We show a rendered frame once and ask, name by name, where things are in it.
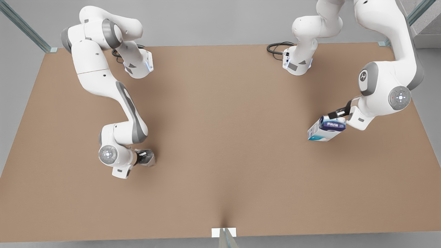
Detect blue and white carton box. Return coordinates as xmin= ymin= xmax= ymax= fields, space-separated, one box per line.
xmin=307 ymin=115 xmax=347 ymax=142

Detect black cable loop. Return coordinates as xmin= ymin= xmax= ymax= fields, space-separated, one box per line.
xmin=111 ymin=44 xmax=145 ymax=64
xmin=267 ymin=42 xmax=295 ymax=61

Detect silver frame post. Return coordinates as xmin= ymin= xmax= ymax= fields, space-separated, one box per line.
xmin=0 ymin=0 xmax=58 ymax=53
xmin=212 ymin=228 xmax=239 ymax=248
xmin=378 ymin=0 xmax=437 ymax=47

